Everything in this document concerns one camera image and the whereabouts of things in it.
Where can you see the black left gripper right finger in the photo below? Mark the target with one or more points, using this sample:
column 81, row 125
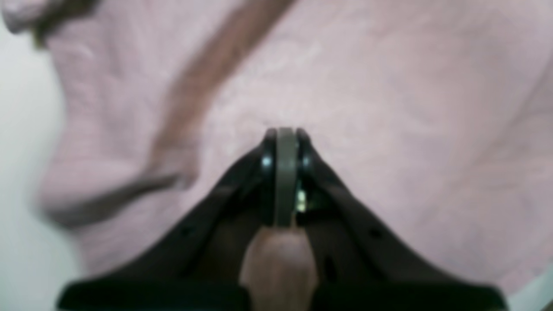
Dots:
column 362, row 264

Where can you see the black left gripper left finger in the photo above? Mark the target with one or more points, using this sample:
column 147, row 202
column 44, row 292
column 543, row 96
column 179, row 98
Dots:
column 195, row 266

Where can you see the pink t-shirt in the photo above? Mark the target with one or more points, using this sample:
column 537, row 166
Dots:
column 436, row 113

